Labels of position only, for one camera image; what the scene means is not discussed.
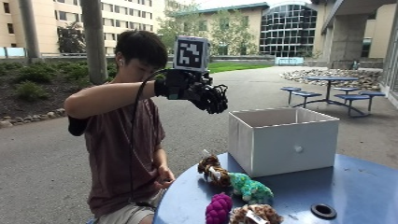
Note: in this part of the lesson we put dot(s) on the brown giraffe plush toy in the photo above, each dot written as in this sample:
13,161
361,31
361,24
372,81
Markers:
216,172

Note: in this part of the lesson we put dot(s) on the purple knobbly plush toy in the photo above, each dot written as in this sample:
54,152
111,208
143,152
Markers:
219,209

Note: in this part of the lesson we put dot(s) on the white marker cube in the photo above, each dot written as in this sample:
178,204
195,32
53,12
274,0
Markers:
192,53

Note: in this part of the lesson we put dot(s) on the blue picnic seat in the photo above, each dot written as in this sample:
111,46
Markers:
291,89
352,97
307,93
347,89
372,93

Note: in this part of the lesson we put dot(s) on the the person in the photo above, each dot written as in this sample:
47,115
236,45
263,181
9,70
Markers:
113,143

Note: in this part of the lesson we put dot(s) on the green spotted plush toy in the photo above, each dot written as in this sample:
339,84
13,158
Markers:
250,186

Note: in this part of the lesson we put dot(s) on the light blue railing panel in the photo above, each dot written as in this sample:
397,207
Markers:
290,61

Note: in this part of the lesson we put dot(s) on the green tree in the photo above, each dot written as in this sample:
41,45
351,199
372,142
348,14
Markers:
231,32

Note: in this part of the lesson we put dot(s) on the white fabric storage box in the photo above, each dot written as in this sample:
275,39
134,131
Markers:
287,146

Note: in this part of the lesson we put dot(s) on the brown spotted tagged plush toy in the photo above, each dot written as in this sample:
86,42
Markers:
266,214

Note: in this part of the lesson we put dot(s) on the dark glass-fronted building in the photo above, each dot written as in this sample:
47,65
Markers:
288,29

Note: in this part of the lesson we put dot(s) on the blue round picnic table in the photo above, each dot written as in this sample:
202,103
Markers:
332,79

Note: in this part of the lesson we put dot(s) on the beige multi-storey building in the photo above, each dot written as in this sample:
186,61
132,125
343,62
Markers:
128,15

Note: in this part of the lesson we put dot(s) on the thick grey pole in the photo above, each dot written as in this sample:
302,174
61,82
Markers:
95,40

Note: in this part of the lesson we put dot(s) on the pile of grey rocks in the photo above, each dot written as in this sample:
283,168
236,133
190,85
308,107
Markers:
365,77

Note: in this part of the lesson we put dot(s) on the concrete pillar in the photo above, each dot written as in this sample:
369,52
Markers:
348,40

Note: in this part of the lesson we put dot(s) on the row of border stones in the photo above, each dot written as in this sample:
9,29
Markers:
29,118

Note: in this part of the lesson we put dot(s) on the bed of green shrubs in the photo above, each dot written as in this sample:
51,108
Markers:
38,74

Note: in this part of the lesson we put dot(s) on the thin grey pole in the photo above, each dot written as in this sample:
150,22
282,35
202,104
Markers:
30,28

